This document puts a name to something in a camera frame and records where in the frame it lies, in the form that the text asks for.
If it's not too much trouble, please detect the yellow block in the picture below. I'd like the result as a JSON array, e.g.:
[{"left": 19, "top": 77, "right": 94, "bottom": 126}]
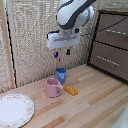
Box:
[{"left": 63, "top": 85, "right": 79, "bottom": 97}]

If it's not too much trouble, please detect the silver drawer handle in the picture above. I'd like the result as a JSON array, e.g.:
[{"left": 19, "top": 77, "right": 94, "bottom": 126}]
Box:
[
  {"left": 96, "top": 55, "right": 122, "bottom": 67},
  {"left": 105, "top": 28, "right": 128, "bottom": 37}
]

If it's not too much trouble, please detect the blue cup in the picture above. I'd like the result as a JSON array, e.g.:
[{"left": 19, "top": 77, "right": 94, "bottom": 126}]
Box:
[{"left": 55, "top": 67, "right": 68, "bottom": 85}]

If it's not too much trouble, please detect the black cable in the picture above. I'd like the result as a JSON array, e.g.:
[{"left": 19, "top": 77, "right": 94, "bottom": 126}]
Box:
[{"left": 79, "top": 24, "right": 128, "bottom": 37}]

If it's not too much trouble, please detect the pink mug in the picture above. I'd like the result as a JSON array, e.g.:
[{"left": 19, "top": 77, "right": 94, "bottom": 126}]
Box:
[{"left": 45, "top": 78, "right": 64, "bottom": 99}]

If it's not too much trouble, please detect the light grey corner object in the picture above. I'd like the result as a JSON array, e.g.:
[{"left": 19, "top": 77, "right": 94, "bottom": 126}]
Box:
[{"left": 110, "top": 103, "right": 128, "bottom": 128}]

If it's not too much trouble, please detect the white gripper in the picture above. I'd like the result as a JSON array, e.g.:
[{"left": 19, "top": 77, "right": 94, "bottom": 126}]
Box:
[{"left": 46, "top": 29, "right": 82, "bottom": 59}]

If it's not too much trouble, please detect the white floral rim plate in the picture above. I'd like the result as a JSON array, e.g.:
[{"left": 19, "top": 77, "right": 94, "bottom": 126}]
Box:
[{"left": 0, "top": 93, "right": 36, "bottom": 128}]

